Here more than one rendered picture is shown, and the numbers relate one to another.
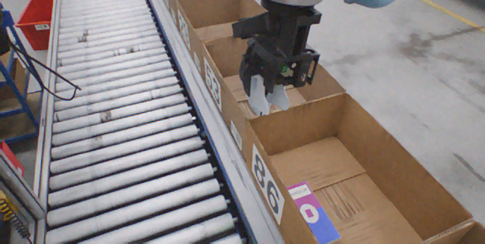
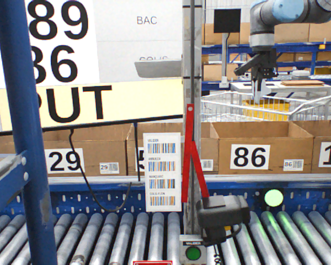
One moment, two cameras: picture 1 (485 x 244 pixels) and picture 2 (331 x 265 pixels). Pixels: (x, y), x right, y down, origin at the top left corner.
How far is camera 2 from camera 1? 1.32 m
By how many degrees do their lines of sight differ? 63
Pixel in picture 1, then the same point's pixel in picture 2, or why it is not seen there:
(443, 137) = not seen: hidden behind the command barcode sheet
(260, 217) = (258, 176)
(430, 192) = (271, 127)
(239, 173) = (227, 176)
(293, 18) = (274, 49)
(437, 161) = not seen: hidden behind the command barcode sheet
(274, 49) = (269, 63)
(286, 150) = not seen: hidden behind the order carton
